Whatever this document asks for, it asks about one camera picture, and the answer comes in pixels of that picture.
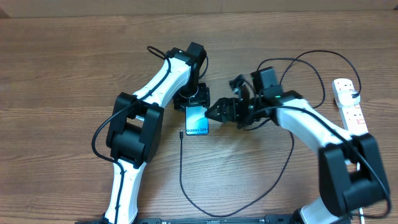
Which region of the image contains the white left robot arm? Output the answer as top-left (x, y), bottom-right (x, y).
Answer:
top-left (99, 42), bottom-right (210, 223)

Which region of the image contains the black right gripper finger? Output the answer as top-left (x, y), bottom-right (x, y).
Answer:
top-left (208, 98), bottom-right (229, 112)
top-left (205, 108), bottom-right (227, 123)

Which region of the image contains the white power strip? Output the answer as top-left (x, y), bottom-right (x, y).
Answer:
top-left (331, 78), bottom-right (368, 136)

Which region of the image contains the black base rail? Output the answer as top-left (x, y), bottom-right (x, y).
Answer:
top-left (74, 213), bottom-right (352, 224)

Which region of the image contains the black USB charging cable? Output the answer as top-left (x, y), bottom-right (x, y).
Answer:
top-left (178, 49), bottom-right (363, 218)

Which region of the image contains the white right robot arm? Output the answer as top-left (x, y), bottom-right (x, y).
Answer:
top-left (205, 75), bottom-right (392, 223)

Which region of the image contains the Samsung Galaxy smartphone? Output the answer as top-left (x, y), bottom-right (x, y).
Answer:
top-left (185, 106), bottom-right (209, 136)

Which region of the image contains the white charger plug adapter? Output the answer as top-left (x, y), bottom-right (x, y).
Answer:
top-left (335, 90), bottom-right (361, 108)

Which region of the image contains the white power strip cord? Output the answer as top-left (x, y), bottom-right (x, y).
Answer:
top-left (357, 161), bottom-right (365, 224)

